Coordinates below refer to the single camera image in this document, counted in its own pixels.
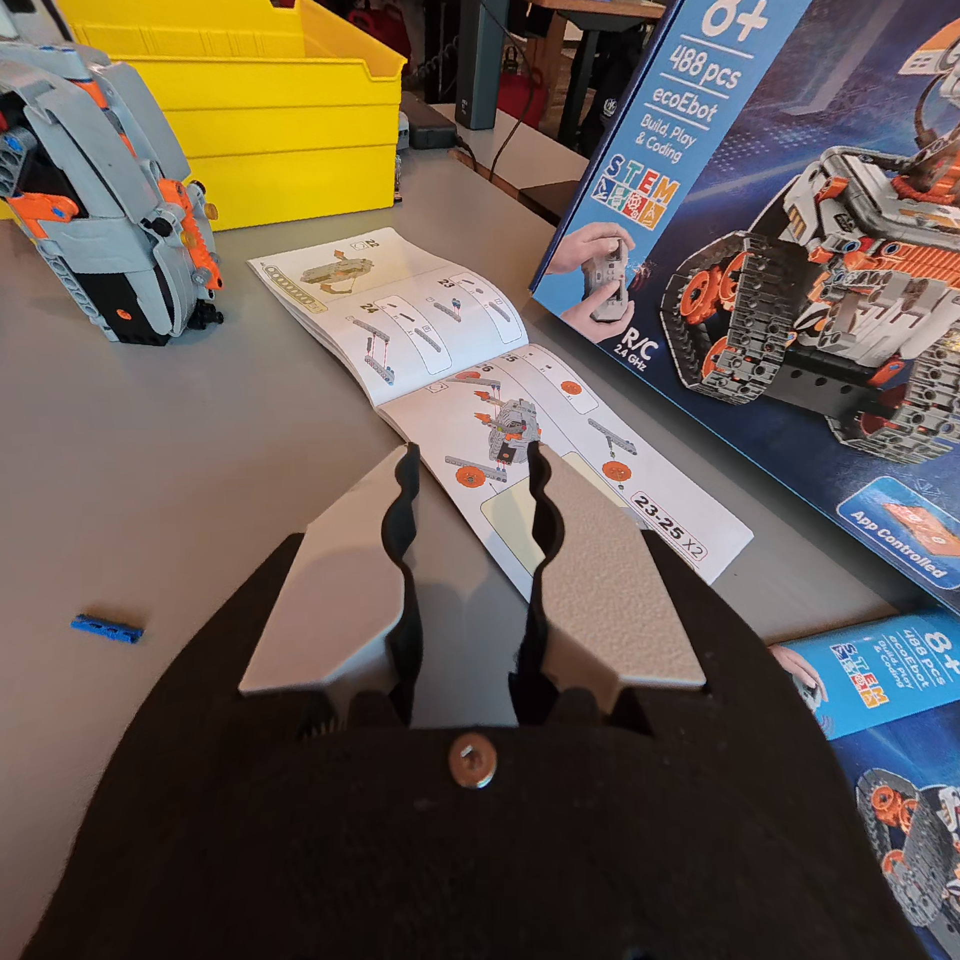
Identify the black backpack white logo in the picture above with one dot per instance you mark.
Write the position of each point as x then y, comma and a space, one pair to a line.
611, 82

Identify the yellow parts bin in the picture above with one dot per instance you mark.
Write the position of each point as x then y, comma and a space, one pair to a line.
262, 150

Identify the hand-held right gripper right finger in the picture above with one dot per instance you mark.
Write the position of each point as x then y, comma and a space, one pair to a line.
615, 600

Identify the dark slim upright device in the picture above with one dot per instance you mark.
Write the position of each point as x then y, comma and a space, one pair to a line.
487, 60

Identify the blue robot kit box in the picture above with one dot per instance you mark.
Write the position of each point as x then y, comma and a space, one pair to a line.
750, 375

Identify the red container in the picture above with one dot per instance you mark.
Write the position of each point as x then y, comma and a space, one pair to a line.
523, 86

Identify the open instruction booklet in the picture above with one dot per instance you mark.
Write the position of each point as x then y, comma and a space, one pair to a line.
420, 315

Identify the grey partly built robot model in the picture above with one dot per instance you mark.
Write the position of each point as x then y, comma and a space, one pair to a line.
97, 225

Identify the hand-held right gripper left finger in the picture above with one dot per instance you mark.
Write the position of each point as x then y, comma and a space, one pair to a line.
330, 600

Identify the blue connector pin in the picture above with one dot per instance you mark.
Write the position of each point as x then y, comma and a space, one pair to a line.
106, 628

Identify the grey desk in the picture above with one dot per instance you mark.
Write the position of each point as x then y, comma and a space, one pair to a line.
187, 450

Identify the blue cover manual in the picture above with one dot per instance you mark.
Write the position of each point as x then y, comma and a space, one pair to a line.
862, 690

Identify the black power adapter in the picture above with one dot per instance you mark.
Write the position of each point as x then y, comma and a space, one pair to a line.
431, 127

